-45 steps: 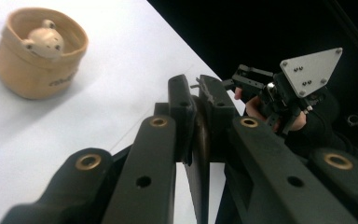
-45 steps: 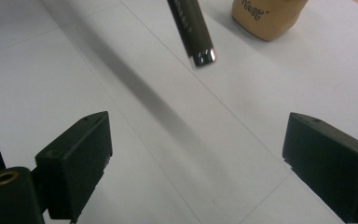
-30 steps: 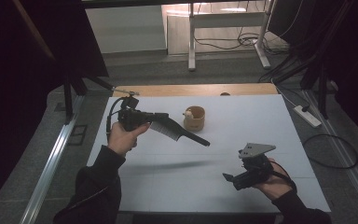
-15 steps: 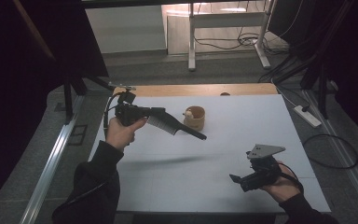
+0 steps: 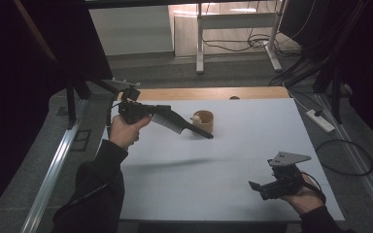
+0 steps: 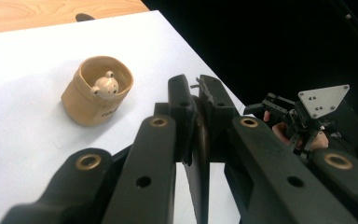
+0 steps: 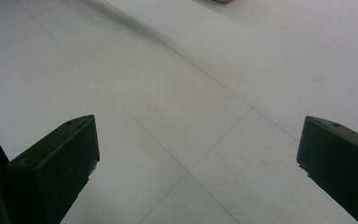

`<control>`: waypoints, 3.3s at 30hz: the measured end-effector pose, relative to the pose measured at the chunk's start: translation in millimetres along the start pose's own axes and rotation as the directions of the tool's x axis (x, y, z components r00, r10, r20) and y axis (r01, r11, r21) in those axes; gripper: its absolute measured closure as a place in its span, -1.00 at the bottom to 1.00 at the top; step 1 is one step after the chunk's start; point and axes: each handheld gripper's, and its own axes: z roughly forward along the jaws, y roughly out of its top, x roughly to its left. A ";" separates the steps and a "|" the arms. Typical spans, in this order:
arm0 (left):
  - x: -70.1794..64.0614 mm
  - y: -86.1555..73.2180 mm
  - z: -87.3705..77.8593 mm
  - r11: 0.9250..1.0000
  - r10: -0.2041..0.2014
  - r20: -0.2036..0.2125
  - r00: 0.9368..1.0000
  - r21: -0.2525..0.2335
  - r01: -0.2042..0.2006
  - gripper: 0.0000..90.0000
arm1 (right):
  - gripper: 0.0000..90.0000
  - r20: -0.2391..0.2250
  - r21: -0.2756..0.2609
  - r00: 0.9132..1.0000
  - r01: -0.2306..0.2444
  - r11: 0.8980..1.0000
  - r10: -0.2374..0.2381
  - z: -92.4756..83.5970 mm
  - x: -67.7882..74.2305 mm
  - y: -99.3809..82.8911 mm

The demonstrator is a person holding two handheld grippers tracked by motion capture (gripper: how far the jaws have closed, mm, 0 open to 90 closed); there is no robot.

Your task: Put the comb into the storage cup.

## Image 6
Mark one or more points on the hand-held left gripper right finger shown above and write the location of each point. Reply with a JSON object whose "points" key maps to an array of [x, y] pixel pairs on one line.
{"points": [[261, 174]]}

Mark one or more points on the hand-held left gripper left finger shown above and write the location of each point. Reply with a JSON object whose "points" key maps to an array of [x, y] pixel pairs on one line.
{"points": [[149, 174]]}

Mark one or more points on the tan cup with bear figure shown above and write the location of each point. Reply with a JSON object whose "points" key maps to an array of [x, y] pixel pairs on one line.
{"points": [[80, 102]]}

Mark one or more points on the white table sheet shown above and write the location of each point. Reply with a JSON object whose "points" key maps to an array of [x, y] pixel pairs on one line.
{"points": [[28, 77]]}

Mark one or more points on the dark table grommet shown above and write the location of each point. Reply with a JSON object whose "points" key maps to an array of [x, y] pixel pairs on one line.
{"points": [[84, 17]]}

